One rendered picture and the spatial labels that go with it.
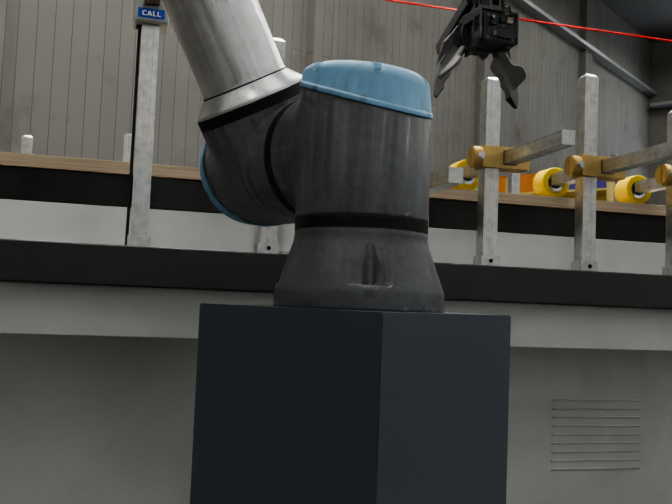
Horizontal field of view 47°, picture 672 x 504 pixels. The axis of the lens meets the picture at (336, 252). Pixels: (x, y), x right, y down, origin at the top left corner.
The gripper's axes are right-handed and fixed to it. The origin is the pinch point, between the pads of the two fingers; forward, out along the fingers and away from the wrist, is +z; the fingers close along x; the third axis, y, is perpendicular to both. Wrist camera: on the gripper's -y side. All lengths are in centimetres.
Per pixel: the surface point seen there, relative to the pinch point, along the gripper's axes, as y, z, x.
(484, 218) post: -40, 13, 26
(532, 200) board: -59, 5, 51
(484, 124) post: -41.3, -8.2, 26.2
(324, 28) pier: -627, -244, 181
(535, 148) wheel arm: -25.3, -0.3, 29.1
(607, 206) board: -57, 5, 73
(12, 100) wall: -475, -98, -97
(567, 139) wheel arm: -15.0, -0.3, 29.4
